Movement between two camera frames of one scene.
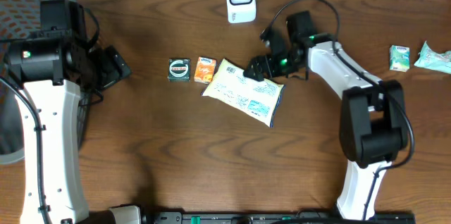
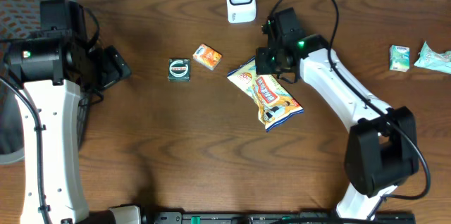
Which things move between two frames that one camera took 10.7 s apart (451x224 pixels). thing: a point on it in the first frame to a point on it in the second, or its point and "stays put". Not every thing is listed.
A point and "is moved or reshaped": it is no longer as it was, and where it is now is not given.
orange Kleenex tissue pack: x=205 y=70 to x=207 y=56
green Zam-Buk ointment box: x=179 y=70 stays put
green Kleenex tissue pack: x=399 y=58 stays put
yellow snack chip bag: x=256 y=98 is moved or reshaped
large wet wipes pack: x=430 y=59 stays put
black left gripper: x=115 y=65 stays put
